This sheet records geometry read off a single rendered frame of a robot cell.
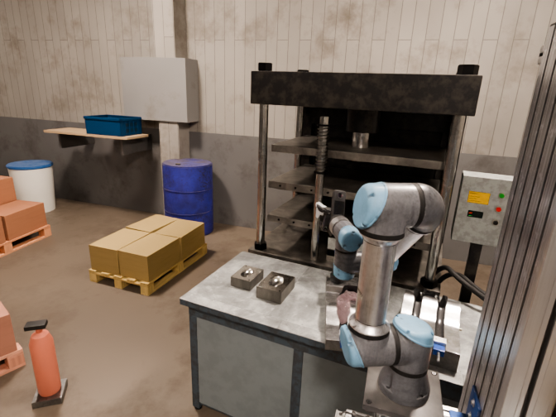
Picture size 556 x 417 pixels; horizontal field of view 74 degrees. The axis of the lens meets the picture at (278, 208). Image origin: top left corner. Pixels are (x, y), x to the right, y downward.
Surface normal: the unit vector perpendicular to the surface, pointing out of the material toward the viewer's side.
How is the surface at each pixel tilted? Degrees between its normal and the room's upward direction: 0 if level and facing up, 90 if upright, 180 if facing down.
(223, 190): 90
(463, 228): 90
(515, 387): 90
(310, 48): 90
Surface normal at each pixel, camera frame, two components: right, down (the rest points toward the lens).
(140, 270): -0.35, 0.27
